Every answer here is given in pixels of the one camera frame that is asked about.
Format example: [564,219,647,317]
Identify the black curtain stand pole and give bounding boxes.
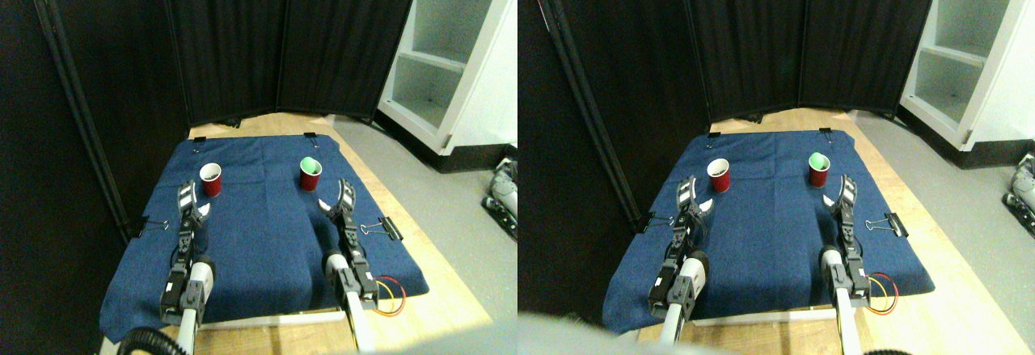
[24,0,135,244]
[537,0,649,233]

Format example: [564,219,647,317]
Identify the white shelf unit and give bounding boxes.
[897,0,1035,151]
[376,0,518,156]

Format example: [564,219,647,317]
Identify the grey and black machine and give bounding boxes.
[482,157,518,240]
[1002,152,1035,236]

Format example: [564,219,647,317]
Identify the red cup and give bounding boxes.
[809,151,833,188]
[707,158,732,194]
[299,156,323,192]
[199,163,223,198]

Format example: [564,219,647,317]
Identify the black ribbed hose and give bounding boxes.
[113,328,187,355]

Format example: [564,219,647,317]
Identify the dark blue cloth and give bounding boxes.
[99,133,430,344]
[602,128,937,335]

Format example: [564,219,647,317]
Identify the orange wire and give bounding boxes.
[868,273,899,316]
[374,276,406,318]

